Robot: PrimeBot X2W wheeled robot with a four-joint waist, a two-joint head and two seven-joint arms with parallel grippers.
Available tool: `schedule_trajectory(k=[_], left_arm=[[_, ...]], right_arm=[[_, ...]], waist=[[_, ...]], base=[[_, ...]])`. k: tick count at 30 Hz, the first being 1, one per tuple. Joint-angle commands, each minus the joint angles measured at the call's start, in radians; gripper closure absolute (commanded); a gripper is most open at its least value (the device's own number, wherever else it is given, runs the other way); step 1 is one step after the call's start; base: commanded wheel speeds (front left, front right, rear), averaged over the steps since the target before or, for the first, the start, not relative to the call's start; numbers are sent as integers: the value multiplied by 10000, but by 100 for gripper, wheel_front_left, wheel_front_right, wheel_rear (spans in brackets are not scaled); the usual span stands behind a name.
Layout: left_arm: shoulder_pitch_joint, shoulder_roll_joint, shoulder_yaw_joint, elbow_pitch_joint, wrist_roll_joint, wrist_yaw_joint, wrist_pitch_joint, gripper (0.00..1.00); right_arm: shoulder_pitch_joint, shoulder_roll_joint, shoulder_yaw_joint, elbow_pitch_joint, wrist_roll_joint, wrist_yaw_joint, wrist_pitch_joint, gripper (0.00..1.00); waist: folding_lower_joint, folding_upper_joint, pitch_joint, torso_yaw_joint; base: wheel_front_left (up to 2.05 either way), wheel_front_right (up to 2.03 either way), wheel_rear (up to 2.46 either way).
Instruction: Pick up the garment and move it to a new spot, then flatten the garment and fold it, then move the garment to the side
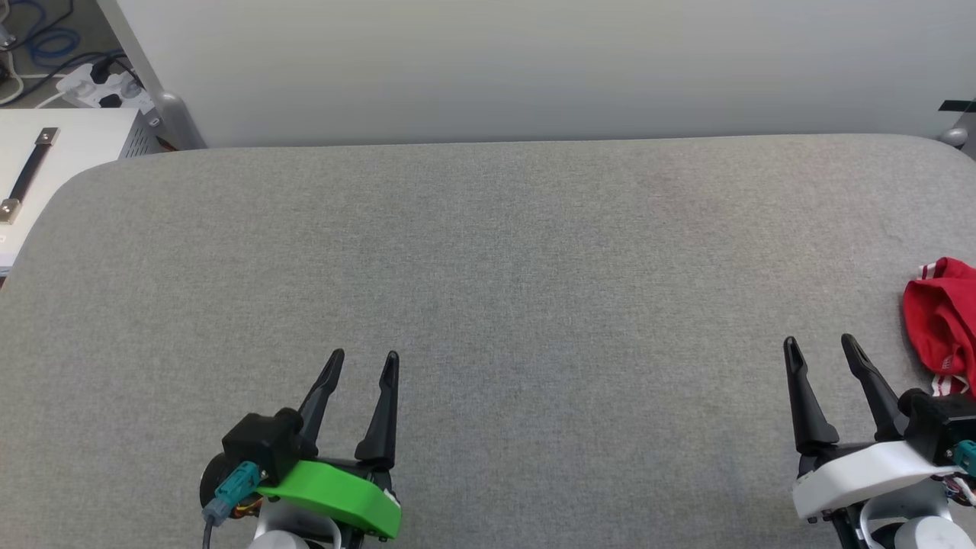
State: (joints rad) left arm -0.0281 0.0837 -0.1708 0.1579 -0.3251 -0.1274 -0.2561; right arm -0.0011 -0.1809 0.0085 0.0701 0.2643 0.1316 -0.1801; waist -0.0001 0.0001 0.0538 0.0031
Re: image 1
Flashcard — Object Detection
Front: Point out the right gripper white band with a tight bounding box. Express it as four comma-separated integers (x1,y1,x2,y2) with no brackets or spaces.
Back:
782,332,958,528

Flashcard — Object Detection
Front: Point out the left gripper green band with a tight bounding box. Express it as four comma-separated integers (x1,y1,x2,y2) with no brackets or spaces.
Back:
198,348,403,542

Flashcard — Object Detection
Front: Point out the red and white shirt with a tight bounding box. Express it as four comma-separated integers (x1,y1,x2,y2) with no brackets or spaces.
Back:
902,256,976,399

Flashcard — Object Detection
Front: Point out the round grey metal foot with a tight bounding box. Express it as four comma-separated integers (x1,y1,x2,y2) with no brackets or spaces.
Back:
938,113,976,159

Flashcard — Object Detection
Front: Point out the white metal cabinet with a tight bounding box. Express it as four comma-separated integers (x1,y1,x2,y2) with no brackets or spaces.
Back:
0,107,157,277

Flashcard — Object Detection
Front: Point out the white power strip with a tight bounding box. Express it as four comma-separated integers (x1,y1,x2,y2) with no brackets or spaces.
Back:
55,61,156,112

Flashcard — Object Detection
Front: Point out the teal left camera connector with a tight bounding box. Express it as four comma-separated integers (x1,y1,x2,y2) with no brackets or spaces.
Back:
204,461,262,525

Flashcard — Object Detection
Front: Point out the grey metal frame leg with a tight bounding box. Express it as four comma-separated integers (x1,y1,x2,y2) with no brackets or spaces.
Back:
95,0,208,152

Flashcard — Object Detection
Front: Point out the black cabinet handle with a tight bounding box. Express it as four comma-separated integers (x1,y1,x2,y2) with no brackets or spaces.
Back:
0,127,61,225

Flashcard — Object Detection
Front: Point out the blue coiled cable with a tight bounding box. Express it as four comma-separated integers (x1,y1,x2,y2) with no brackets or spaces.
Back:
6,0,83,68

